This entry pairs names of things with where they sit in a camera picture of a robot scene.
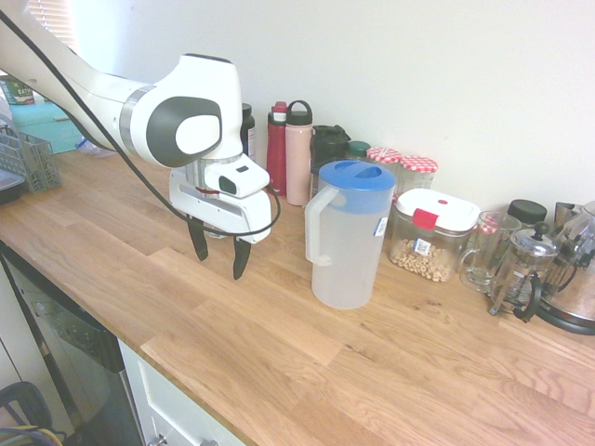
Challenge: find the black dishwasher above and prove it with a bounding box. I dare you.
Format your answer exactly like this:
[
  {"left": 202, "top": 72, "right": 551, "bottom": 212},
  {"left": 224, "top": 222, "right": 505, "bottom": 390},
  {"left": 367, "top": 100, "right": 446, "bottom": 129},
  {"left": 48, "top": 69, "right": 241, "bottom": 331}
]
[{"left": 0, "top": 241, "right": 143, "bottom": 446}]

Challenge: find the cereal container white red lid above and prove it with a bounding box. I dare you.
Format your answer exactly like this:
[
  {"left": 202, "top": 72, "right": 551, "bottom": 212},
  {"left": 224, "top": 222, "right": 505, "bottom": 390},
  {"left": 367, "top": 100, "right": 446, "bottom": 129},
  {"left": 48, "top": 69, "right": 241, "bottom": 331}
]
[{"left": 388, "top": 189, "right": 482, "bottom": 284}]

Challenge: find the translucent pitcher with blue lid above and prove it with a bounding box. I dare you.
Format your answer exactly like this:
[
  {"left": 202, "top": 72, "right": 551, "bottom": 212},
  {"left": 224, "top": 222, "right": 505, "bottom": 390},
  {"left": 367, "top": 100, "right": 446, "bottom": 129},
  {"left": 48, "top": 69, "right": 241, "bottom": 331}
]
[{"left": 304, "top": 159, "right": 397, "bottom": 310}]

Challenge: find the teal bread box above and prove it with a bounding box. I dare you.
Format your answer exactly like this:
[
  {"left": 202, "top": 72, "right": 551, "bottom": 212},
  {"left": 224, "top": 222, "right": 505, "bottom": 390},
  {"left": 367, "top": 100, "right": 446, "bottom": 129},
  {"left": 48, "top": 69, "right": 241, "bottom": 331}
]
[{"left": 9, "top": 102, "right": 94, "bottom": 155}]

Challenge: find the black dish tray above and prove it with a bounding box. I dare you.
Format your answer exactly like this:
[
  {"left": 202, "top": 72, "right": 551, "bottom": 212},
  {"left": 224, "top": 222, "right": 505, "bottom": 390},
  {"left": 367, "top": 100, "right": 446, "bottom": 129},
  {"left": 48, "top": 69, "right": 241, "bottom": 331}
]
[{"left": 0, "top": 169, "right": 24, "bottom": 206}]

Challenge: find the window blind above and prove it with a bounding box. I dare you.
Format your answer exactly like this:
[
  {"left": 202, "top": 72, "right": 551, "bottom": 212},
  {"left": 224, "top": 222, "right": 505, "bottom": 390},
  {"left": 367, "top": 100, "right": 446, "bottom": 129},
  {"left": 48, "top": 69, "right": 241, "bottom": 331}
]
[{"left": 25, "top": 0, "right": 76, "bottom": 52}]

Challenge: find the pink water bottle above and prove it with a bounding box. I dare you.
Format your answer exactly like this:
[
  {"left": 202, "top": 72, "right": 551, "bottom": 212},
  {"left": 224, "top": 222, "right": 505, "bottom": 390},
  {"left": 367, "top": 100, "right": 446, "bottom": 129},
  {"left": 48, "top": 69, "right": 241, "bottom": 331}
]
[{"left": 284, "top": 99, "right": 314, "bottom": 206}]

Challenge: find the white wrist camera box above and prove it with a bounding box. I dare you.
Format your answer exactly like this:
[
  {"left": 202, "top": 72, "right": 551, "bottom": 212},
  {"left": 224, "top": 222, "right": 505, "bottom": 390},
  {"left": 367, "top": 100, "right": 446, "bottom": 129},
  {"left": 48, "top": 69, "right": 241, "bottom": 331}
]
[{"left": 200, "top": 155, "right": 271, "bottom": 201}]

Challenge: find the dark jar with black lid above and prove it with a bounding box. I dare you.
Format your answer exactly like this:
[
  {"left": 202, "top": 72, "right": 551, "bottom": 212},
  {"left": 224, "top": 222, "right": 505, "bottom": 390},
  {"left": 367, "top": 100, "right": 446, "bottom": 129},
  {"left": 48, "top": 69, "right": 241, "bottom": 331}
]
[{"left": 240, "top": 102, "right": 257, "bottom": 164}]

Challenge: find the glass French press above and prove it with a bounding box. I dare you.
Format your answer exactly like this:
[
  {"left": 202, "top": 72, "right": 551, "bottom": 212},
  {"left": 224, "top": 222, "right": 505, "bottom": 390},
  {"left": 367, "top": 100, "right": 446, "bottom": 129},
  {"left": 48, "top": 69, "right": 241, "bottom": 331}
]
[{"left": 486, "top": 221, "right": 562, "bottom": 324}]

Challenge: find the small jar red gingham lid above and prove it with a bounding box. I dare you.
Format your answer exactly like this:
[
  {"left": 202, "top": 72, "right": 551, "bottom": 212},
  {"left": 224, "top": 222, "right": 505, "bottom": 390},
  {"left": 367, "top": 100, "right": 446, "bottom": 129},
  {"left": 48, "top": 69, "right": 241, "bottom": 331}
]
[{"left": 476, "top": 220, "right": 503, "bottom": 261}]

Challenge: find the red water bottle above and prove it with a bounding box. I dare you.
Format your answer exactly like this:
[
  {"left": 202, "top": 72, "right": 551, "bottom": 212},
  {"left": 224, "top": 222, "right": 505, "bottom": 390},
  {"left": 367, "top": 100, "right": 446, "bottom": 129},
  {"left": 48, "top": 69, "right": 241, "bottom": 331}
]
[{"left": 266, "top": 100, "right": 289, "bottom": 197}]

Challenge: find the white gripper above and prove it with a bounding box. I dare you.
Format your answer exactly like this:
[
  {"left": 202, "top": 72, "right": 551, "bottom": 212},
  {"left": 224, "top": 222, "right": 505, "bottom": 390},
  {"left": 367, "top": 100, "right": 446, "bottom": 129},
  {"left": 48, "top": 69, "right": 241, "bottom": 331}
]
[{"left": 167, "top": 168, "right": 273, "bottom": 281}]

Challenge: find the clear zip plastic bag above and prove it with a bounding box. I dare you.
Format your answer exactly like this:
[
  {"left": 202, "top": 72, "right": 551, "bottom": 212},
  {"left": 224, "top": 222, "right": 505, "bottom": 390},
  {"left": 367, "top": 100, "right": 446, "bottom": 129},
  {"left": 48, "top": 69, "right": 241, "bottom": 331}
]
[{"left": 73, "top": 137, "right": 117, "bottom": 157}]

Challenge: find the clear glass mug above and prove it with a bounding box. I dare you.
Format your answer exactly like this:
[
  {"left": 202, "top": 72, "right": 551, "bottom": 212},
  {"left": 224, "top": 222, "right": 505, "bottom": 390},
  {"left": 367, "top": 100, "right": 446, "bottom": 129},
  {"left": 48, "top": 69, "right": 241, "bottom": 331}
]
[{"left": 458, "top": 210, "right": 522, "bottom": 293}]

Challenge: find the white cabinet drawer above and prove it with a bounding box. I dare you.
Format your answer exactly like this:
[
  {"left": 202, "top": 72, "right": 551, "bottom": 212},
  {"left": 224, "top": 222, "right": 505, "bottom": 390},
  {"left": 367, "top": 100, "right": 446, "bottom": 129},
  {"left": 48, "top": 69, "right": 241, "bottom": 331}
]
[{"left": 116, "top": 337, "right": 247, "bottom": 446}]

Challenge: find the glass jar black lid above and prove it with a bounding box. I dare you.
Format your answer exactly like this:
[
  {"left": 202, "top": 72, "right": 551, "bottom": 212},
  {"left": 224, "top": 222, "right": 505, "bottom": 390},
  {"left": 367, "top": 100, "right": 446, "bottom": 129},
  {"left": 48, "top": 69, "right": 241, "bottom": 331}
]
[{"left": 506, "top": 199, "right": 549, "bottom": 231}]

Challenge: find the grey plastic cutlery basket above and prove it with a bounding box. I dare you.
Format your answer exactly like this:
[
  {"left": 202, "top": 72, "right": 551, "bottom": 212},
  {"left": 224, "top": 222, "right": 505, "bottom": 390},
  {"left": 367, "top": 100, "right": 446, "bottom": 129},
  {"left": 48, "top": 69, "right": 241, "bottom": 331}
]
[{"left": 0, "top": 125, "right": 63, "bottom": 194}]

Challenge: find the jar with green lid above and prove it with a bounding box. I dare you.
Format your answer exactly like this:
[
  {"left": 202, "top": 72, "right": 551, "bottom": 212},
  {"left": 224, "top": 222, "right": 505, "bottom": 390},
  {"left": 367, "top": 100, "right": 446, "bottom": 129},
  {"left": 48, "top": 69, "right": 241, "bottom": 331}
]
[{"left": 346, "top": 140, "right": 372, "bottom": 162}]

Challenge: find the green oats cup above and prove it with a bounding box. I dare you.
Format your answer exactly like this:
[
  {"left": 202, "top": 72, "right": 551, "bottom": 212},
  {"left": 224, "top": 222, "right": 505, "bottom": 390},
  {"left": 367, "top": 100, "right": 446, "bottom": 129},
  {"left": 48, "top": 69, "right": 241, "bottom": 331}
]
[{"left": 0, "top": 76, "right": 37, "bottom": 107}]

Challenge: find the glass jar red gingham lid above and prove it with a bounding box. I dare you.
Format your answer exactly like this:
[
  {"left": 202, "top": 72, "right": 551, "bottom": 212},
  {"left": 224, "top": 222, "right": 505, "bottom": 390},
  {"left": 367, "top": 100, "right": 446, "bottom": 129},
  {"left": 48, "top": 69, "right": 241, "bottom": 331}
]
[
  {"left": 365, "top": 146, "right": 403, "bottom": 187},
  {"left": 398, "top": 155, "right": 439, "bottom": 196}
]

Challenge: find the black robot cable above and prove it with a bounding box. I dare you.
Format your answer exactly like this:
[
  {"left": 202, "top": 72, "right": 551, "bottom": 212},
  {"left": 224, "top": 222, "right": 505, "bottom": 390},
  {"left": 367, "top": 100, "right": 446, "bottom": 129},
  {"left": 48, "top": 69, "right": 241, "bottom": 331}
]
[{"left": 0, "top": 8, "right": 283, "bottom": 236}]

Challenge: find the stainless steel kettle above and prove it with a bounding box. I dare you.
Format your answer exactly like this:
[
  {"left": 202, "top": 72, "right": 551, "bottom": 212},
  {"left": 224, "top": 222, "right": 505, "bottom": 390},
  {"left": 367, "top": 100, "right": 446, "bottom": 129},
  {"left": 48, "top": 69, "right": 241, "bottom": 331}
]
[{"left": 534, "top": 200, "right": 595, "bottom": 335}]

